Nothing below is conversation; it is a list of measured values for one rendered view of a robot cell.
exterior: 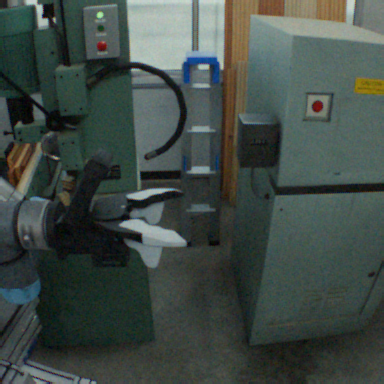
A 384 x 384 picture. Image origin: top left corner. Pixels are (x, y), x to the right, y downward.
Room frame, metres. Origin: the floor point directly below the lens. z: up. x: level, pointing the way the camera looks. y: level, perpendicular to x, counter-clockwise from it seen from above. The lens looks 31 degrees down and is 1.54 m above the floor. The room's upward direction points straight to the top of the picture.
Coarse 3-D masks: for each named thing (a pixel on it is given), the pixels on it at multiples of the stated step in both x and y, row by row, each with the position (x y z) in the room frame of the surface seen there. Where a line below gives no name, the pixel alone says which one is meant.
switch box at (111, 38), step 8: (88, 8) 1.10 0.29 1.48; (96, 8) 1.10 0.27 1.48; (104, 8) 1.11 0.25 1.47; (112, 8) 1.11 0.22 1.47; (88, 16) 1.10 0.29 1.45; (96, 16) 1.10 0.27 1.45; (104, 16) 1.11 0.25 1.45; (112, 16) 1.11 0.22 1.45; (88, 24) 1.10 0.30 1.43; (96, 24) 1.10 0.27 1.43; (104, 24) 1.11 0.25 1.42; (112, 24) 1.11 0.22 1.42; (88, 32) 1.10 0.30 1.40; (96, 32) 1.10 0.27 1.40; (104, 32) 1.10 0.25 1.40; (112, 32) 1.11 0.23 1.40; (88, 40) 1.10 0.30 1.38; (96, 40) 1.10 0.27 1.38; (104, 40) 1.10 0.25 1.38; (112, 40) 1.11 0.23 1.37; (88, 48) 1.10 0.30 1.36; (96, 48) 1.10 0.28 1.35; (112, 48) 1.11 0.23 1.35; (88, 56) 1.10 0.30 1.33; (96, 56) 1.10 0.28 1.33; (104, 56) 1.10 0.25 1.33; (112, 56) 1.11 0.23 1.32
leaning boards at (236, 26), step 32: (224, 0) 2.51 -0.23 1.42; (256, 0) 2.49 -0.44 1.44; (288, 0) 2.51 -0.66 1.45; (320, 0) 2.52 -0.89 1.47; (224, 32) 2.51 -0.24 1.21; (224, 64) 2.49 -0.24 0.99; (224, 96) 2.47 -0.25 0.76; (224, 128) 2.46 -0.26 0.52; (224, 160) 2.34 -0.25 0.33; (224, 192) 2.32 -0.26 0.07
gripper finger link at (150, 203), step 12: (144, 192) 0.49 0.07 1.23; (156, 192) 0.49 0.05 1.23; (168, 192) 0.49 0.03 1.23; (180, 192) 0.50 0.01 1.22; (132, 204) 0.46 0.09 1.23; (144, 204) 0.46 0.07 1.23; (156, 204) 0.49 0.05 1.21; (132, 216) 0.46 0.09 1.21; (144, 216) 0.47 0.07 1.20; (156, 216) 0.49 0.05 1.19
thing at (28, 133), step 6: (36, 120) 1.25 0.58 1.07; (42, 120) 1.25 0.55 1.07; (18, 126) 1.20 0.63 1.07; (24, 126) 1.19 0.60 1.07; (30, 126) 1.19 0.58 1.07; (36, 126) 1.20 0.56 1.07; (42, 126) 1.20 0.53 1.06; (18, 132) 1.18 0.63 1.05; (24, 132) 1.19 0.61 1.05; (30, 132) 1.19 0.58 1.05; (36, 132) 1.20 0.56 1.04; (18, 138) 1.18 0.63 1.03; (24, 138) 1.19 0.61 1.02; (30, 138) 1.19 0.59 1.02; (36, 138) 1.20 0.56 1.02; (18, 144) 1.18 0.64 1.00
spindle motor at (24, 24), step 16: (0, 16) 1.14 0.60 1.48; (16, 16) 1.15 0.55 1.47; (32, 16) 1.20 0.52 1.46; (0, 32) 1.14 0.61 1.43; (16, 32) 1.15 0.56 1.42; (32, 32) 1.20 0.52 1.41; (0, 48) 1.14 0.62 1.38; (16, 48) 1.15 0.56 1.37; (32, 48) 1.19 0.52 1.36; (0, 64) 1.15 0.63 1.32; (16, 64) 1.15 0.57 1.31; (32, 64) 1.18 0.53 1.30; (0, 80) 1.15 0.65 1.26; (16, 80) 1.14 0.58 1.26; (32, 80) 1.18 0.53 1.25; (0, 96) 1.16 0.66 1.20; (16, 96) 1.14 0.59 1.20
